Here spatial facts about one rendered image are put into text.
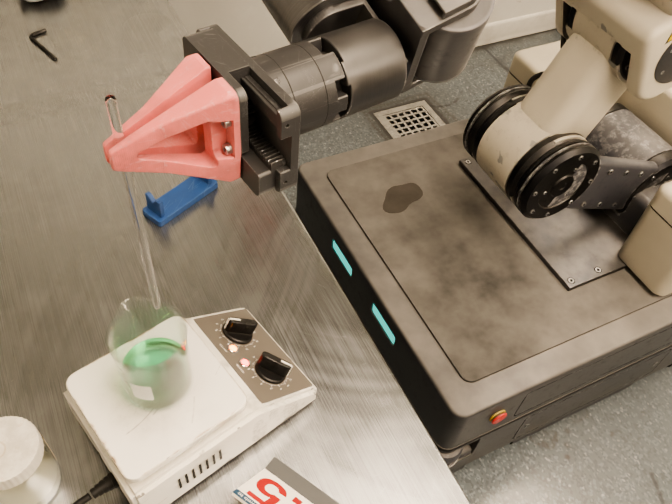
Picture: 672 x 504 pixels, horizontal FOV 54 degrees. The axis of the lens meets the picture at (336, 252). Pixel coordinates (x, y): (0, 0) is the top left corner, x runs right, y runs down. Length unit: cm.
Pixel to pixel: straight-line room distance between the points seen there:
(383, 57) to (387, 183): 102
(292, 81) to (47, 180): 56
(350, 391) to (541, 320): 67
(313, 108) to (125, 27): 80
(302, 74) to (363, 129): 175
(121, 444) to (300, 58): 35
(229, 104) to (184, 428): 30
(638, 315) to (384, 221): 53
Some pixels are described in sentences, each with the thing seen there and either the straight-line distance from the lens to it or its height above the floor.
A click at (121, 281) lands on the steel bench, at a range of 79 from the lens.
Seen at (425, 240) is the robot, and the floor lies 36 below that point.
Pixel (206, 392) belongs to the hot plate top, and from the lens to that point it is 60.
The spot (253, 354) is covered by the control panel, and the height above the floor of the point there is 80.
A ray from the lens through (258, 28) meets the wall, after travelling 214.
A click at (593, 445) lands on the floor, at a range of 165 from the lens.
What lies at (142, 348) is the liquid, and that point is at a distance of 60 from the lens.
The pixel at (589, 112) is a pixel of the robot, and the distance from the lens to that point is 123.
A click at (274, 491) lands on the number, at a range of 64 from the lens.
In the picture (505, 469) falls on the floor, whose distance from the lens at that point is 155.
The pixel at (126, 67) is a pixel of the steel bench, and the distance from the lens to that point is 110.
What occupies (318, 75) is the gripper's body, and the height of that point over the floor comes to 112.
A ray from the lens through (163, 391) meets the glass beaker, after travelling 57.
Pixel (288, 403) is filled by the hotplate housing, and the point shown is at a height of 80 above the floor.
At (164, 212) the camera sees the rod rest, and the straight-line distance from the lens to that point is 83.
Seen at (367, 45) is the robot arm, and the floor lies 113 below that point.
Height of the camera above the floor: 137
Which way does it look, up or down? 50 degrees down
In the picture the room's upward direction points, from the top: 7 degrees clockwise
